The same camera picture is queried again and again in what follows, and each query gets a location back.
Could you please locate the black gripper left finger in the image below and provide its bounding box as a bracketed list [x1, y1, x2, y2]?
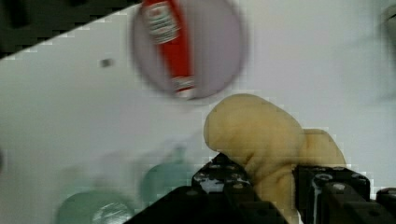
[124, 153, 289, 224]

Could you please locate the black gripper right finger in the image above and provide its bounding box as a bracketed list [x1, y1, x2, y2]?
[292, 166, 396, 224]

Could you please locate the yellow plush peeled banana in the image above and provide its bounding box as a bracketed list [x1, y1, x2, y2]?
[204, 93, 347, 224]

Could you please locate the light green mug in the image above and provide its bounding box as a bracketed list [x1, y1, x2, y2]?
[139, 145, 193, 206]

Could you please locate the grey round plate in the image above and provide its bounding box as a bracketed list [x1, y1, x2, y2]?
[130, 0, 248, 99]

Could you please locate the red ketchup bottle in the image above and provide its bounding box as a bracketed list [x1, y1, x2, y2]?
[142, 0, 195, 99]

